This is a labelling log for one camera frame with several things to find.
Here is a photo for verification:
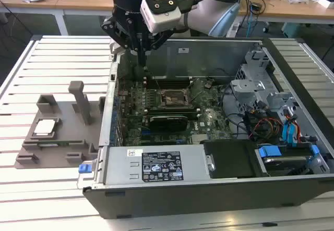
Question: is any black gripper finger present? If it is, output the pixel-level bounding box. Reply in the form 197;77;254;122
141;28;174;66
101;18;141;66

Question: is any metal socket cover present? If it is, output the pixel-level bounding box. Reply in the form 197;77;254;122
186;78;202;96

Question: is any silver CPU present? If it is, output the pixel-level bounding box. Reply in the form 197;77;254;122
33;119;57;135

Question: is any CPU socket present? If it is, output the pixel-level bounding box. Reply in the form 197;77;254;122
159;87;193;109

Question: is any black cylinder part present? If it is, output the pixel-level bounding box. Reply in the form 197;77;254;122
132;66;147;82

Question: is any RAM stick with white label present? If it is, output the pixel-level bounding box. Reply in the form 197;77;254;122
145;74;193;89

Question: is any white power strip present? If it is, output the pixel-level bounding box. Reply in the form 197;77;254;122
226;23;240;38

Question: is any black RAM stick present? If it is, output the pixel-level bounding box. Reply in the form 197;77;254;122
146;110;201;118

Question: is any black graphics card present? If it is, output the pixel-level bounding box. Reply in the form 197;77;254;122
147;113;188;132

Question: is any green motherboard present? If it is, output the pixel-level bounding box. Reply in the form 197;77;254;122
116;78;233;147

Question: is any silver metal drive cage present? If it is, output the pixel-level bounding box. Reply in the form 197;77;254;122
229;49;298;117

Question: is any small black adapter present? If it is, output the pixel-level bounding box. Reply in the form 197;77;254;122
250;2;263;14

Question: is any silver chip heatsink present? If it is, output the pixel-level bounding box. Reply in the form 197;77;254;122
191;133;210;145

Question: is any grey parts rack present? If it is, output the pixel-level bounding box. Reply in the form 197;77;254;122
15;80;106;169

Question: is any long wooden desk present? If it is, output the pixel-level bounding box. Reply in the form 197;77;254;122
0;0;334;36

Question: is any silver power supply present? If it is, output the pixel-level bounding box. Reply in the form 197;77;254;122
95;144;211;190

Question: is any teal box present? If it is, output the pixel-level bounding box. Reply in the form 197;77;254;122
281;21;311;38

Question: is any black plastic shroud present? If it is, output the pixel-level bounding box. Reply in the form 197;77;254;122
203;140;258;179

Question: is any black open PC case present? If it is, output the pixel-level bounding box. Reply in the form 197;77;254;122
77;36;334;220

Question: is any hard disk in blue carrier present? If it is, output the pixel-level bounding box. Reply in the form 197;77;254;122
257;143;320;177

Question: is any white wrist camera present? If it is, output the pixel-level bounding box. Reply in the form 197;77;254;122
140;0;182;33

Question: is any black wire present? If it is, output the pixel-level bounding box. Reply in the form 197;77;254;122
224;105;261;140

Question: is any red yellow wire bundle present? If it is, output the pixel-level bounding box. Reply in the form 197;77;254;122
249;117;284;140

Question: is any blue flat data wire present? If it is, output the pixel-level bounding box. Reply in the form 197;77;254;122
281;114;302;148

